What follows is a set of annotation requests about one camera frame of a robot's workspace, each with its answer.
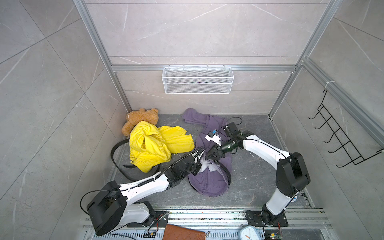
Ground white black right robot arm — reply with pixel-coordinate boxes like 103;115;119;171
205;123;311;226

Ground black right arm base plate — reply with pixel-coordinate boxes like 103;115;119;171
245;210;289;227

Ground purple jacket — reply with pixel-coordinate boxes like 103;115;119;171
182;109;233;197

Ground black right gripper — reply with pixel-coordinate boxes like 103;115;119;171
205;139;237;160

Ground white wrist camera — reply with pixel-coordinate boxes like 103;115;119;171
205;130;222;146
192;147;205;163

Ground yellow trousers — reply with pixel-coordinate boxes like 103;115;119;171
129;121;195;173

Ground white wire mesh basket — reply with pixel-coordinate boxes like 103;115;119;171
162;67;234;94

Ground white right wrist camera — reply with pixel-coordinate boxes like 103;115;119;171
205;130;222;146

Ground brown teddy bear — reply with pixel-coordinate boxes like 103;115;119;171
122;108;159;137

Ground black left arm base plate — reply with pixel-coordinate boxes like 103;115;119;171
127;211;170;228

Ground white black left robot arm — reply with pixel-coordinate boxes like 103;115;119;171
83;148;205;236

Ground black wire hook rack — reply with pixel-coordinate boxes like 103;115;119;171
308;90;384;169

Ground white clock at bottom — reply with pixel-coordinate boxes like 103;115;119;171
238;226;262;240

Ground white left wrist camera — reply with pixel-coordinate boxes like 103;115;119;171
192;147;205;163

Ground brown leather wallet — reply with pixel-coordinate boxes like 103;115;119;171
163;224;206;240

